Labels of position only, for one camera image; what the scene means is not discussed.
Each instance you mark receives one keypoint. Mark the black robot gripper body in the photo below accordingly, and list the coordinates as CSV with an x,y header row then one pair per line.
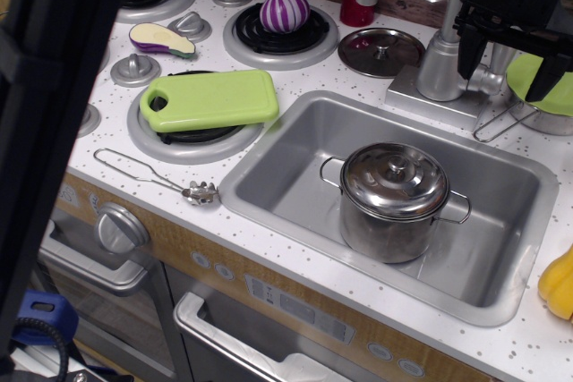
x,y
528,25

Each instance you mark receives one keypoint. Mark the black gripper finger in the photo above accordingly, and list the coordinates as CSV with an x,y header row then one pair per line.
x,y
554,65
472,44

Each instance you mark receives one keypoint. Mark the silver faucet lever handle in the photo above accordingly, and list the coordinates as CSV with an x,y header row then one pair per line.
x,y
489,78

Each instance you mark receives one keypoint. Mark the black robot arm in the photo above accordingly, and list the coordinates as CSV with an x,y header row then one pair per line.
x,y
538,27

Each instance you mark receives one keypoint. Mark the small steel saucepan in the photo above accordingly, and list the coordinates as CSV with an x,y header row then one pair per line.
x,y
518,112

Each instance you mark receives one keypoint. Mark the silver toy faucet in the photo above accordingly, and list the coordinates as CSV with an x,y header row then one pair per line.
x,y
435,90

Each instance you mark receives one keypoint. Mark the flat steel lid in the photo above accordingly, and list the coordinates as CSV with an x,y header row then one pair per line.
x,y
380,52

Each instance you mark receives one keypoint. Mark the red toy cup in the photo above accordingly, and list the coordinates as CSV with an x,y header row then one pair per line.
x,y
356,15

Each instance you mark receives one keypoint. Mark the steel pot lid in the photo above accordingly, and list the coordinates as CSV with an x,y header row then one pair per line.
x,y
394,181

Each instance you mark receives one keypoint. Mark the stainless steel pot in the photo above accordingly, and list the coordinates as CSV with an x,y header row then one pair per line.
x,y
392,241

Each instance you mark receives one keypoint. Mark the purple white toy onion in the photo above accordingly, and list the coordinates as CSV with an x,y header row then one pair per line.
x,y
284,16

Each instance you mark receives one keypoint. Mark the grey toy sink basin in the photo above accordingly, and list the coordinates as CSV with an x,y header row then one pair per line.
x,y
476,271

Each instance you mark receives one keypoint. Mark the yellow toy squash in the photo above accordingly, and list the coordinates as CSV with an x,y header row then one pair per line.
x,y
555,286

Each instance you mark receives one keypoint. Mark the back middle stove burner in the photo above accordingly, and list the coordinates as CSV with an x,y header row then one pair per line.
x,y
249,43

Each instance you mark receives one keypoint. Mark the silver stove knob middle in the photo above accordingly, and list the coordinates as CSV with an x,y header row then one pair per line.
x,y
191,26

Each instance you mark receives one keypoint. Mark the front stove burner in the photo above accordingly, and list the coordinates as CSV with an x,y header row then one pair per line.
x,y
192,147

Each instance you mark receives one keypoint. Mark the green plastic cutting board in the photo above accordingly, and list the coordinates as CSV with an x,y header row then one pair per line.
x,y
201,101

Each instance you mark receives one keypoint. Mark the toy eggplant half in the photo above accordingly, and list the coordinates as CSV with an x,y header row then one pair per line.
x,y
154,38

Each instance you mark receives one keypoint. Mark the silver stove knob lower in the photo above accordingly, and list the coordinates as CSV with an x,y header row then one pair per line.
x,y
135,71

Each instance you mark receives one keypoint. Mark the silver stove knob far left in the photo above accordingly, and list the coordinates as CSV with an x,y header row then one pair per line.
x,y
90,121

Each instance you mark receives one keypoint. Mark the silver oven dial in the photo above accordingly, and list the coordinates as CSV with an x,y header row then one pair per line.
x,y
119,231

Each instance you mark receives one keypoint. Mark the blue clamp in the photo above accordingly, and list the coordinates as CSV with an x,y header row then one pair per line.
x,y
43,317

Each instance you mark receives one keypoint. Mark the metal wire pasta spoon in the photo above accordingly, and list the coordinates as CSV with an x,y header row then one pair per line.
x,y
197,194

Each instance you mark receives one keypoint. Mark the silver dishwasher door handle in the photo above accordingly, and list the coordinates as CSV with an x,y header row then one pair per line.
x,y
249,361

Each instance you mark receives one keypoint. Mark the black foreground frame post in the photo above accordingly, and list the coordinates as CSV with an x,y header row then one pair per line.
x,y
51,51

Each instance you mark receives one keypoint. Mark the silver oven door handle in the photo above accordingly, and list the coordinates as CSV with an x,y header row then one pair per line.
x,y
126,280

